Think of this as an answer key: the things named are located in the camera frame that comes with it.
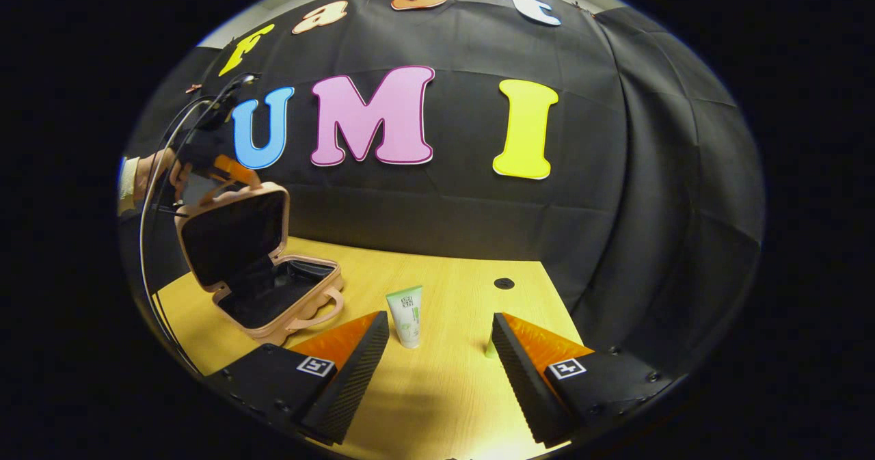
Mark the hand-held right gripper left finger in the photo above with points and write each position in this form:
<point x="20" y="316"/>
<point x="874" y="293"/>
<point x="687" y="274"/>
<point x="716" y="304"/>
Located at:
<point x="355" y="385"/>

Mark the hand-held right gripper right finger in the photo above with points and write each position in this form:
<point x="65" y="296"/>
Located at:
<point x="523" y="388"/>

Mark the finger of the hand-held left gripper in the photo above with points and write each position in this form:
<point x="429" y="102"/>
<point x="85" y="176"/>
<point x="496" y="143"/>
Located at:
<point x="236" y="170"/>

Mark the white tube with green cap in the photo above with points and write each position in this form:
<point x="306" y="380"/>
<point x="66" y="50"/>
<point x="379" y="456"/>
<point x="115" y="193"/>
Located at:
<point x="491" y="350"/>

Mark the pink suitcase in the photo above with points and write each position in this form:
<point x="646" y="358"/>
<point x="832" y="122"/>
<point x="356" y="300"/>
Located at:
<point x="232" y="241"/>

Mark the white tube with green label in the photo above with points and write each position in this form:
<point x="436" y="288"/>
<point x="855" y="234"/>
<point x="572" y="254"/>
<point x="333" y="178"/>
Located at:
<point x="405" y="316"/>

